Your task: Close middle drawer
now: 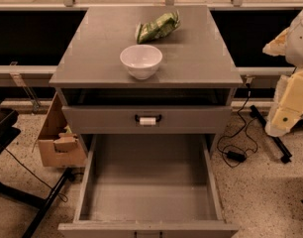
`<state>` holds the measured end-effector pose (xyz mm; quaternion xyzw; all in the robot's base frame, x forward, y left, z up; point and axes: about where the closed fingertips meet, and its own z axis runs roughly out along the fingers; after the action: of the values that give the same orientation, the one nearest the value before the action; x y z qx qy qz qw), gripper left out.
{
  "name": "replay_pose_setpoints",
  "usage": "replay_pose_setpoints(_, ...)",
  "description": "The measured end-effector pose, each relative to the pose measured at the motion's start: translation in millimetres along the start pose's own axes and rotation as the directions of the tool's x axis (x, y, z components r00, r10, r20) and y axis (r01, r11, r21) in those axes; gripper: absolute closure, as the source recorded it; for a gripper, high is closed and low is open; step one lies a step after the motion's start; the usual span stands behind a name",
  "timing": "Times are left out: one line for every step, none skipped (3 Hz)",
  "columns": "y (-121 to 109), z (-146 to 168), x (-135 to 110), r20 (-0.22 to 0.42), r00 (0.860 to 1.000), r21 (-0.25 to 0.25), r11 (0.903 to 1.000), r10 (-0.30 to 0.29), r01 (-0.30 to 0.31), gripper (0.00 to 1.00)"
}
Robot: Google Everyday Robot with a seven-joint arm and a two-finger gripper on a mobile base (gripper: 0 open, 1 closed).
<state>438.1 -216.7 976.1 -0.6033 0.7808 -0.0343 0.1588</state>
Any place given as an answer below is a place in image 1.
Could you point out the grey drawer cabinet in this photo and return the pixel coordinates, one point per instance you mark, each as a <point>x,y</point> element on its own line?
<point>196,67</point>

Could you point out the cardboard box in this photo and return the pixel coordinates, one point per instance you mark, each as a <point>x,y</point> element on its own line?
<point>59,147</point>

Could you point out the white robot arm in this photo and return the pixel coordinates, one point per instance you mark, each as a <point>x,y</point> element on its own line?
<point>287,108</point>

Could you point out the grey drawer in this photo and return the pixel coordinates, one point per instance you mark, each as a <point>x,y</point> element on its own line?
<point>148,186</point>
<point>147,119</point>

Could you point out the green snack bag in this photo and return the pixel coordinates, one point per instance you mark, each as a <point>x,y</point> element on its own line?
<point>159,28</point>

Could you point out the white ceramic bowl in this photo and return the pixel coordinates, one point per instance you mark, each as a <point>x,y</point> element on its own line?
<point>141,61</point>

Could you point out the black table frame left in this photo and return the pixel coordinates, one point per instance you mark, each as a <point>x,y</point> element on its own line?
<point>8,133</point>

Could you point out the grey top drawer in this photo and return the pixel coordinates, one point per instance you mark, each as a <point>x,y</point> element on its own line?
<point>147,119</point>

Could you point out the black power adapter with cable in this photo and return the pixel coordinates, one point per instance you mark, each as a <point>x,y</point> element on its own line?
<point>233,155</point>

